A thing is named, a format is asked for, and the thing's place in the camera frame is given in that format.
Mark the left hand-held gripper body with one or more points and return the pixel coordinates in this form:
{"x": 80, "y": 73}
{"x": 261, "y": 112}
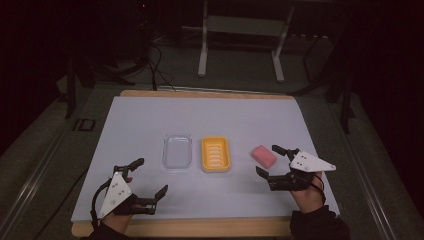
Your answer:
{"x": 115, "y": 195}

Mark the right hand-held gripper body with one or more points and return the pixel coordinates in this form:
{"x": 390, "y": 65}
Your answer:
{"x": 308, "y": 162}

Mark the pink soap bar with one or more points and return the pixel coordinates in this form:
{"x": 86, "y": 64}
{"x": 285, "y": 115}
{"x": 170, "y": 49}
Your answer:
{"x": 264, "y": 156}

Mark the person's left hand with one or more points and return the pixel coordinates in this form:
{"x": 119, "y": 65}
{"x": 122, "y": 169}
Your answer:
{"x": 117, "y": 220}

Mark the person's right hand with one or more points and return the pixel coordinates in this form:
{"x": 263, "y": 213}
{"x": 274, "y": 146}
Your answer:
{"x": 308, "y": 200}

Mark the white table cover sheet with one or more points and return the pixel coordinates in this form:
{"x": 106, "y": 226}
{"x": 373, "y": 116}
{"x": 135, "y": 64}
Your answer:
{"x": 200, "y": 195}

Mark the clear plastic container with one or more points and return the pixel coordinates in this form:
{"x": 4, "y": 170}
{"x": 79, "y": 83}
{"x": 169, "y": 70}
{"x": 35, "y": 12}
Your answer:
{"x": 177, "y": 151}

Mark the yellow soap dish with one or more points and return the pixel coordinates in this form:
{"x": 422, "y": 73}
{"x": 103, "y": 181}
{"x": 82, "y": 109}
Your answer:
{"x": 216, "y": 154}

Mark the black stand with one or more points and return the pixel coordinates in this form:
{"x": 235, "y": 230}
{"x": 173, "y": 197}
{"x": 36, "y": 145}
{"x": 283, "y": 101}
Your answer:
{"x": 70, "y": 93}
{"x": 346, "y": 106}

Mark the white metal stand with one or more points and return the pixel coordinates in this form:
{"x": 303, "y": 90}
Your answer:
{"x": 202, "y": 50}

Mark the metal floor rail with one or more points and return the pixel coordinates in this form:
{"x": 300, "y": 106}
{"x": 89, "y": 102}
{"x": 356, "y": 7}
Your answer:
{"x": 30, "y": 191}
{"x": 366, "y": 186}

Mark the black rectangular floor frame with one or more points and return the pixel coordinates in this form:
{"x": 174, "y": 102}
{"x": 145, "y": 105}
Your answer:
{"x": 84, "y": 124}

